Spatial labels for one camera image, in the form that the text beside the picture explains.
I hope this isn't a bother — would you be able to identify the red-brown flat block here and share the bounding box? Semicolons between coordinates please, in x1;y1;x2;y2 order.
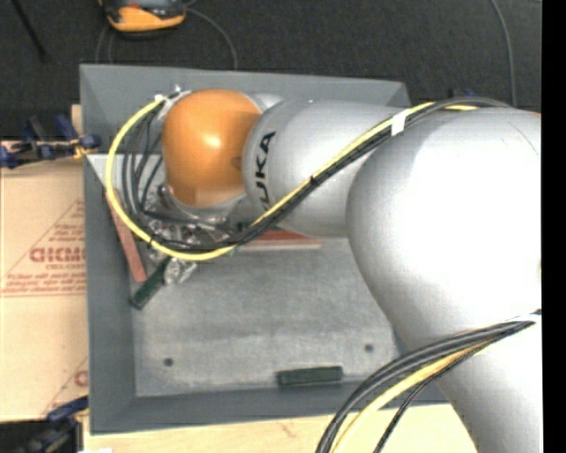
241;230;324;253
105;190;149;284

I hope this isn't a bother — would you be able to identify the dark green flat block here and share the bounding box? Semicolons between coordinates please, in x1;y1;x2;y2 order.
275;365;345;388
128;256;173;310

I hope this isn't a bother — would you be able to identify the grey metal bin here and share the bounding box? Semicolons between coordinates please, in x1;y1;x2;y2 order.
78;63;448;433

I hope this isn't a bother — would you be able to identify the brown cardboard board, red print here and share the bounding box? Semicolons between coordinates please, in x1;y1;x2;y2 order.
0;157;91;425

